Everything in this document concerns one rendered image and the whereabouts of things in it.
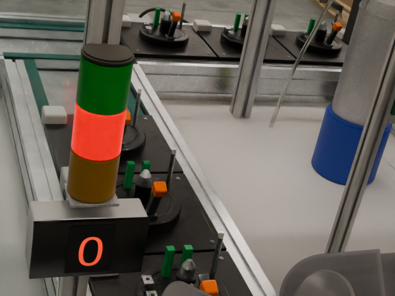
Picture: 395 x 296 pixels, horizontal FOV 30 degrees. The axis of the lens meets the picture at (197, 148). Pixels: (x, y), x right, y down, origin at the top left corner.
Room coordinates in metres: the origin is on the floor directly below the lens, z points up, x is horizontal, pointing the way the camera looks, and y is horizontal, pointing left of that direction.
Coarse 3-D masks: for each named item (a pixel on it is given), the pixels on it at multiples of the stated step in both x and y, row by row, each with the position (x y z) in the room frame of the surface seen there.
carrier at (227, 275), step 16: (144, 256) 0.95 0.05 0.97; (160, 256) 0.95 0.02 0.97; (176, 256) 0.96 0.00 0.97; (192, 256) 0.97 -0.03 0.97; (208, 256) 0.98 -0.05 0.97; (224, 256) 0.99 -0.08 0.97; (144, 272) 0.91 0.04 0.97; (160, 272) 0.89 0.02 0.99; (176, 272) 0.90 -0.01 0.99; (192, 272) 0.84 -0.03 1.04; (208, 272) 0.94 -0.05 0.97; (224, 272) 0.95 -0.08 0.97; (96, 288) 0.85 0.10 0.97; (112, 288) 0.85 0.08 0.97; (128, 288) 0.86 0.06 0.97; (144, 288) 0.84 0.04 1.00; (160, 288) 0.85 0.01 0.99; (224, 288) 0.88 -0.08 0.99; (240, 288) 0.91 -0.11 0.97
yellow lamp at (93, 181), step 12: (72, 156) 0.63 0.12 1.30; (72, 168) 0.63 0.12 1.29; (84, 168) 0.62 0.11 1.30; (96, 168) 0.62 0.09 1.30; (108, 168) 0.63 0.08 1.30; (72, 180) 0.63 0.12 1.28; (84, 180) 0.62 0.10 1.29; (96, 180) 0.62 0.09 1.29; (108, 180) 0.63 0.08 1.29; (72, 192) 0.63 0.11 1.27; (84, 192) 0.62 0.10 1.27; (96, 192) 0.62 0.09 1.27; (108, 192) 0.63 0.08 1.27
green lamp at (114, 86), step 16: (80, 64) 0.64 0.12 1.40; (96, 64) 0.63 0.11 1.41; (128, 64) 0.64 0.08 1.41; (80, 80) 0.63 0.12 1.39; (96, 80) 0.62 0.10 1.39; (112, 80) 0.62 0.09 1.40; (128, 80) 0.64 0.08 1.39; (80, 96) 0.63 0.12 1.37; (96, 96) 0.62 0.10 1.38; (112, 96) 0.63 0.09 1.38; (128, 96) 0.65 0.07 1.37; (96, 112) 0.62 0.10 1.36; (112, 112) 0.63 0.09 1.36
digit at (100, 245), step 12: (72, 228) 0.61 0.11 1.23; (84, 228) 0.62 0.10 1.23; (96, 228) 0.62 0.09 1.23; (108, 228) 0.63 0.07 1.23; (72, 240) 0.62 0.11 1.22; (84, 240) 0.62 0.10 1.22; (96, 240) 0.63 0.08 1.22; (108, 240) 0.63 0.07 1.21; (72, 252) 0.62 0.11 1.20; (84, 252) 0.62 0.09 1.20; (96, 252) 0.63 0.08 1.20; (108, 252) 0.63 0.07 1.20; (72, 264) 0.62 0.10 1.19; (84, 264) 0.62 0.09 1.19; (96, 264) 0.63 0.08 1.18; (108, 264) 0.63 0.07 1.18
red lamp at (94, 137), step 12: (84, 120) 0.62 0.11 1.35; (96, 120) 0.62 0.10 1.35; (108, 120) 0.63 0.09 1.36; (120, 120) 0.64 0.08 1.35; (72, 132) 0.64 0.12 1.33; (84, 132) 0.62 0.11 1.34; (96, 132) 0.62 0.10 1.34; (108, 132) 0.63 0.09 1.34; (120, 132) 0.64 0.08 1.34; (72, 144) 0.63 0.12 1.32; (84, 144) 0.62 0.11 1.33; (96, 144) 0.62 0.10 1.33; (108, 144) 0.63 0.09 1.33; (120, 144) 0.64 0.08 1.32; (84, 156) 0.62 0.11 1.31; (96, 156) 0.62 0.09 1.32; (108, 156) 0.63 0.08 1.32
